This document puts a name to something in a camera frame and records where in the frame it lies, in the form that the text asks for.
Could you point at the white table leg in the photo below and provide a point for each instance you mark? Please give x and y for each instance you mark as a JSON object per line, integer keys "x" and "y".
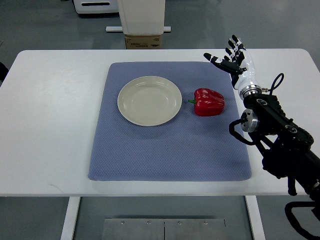
{"x": 70, "y": 219}
{"x": 254, "y": 216}

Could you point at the left white table leg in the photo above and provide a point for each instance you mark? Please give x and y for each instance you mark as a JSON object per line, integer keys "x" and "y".
{"x": 70, "y": 219}

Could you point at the red bell pepper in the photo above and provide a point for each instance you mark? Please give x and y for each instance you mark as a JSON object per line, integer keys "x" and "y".
{"x": 207, "y": 102}

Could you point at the cardboard box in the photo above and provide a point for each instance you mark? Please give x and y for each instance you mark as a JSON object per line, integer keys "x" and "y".
{"x": 144, "y": 42}

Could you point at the right white table leg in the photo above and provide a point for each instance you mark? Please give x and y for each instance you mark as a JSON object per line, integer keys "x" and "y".
{"x": 254, "y": 216}

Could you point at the white pedestal column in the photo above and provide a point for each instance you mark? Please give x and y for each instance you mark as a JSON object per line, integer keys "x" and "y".
{"x": 141, "y": 17}

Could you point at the white machine with slot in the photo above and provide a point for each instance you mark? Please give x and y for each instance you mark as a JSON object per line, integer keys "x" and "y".
{"x": 95, "y": 6}

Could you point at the blue textured table mat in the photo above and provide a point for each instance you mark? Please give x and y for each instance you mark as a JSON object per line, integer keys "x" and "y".
{"x": 187, "y": 148}

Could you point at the grey metal floor plate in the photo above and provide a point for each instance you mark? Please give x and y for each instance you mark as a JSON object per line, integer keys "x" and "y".
{"x": 164, "y": 229}

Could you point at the cream round plate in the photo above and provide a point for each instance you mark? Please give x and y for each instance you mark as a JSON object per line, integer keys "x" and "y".
{"x": 149, "y": 101}

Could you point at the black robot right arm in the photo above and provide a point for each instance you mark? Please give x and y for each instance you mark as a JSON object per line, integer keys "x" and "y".
{"x": 285, "y": 148}

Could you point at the dark object at left edge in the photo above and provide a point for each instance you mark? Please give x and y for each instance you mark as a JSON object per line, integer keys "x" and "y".
{"x": 3, "y": 72}

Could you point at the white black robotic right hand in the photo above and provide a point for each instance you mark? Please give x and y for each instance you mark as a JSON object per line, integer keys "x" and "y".
{"x": 238, "y": 63}

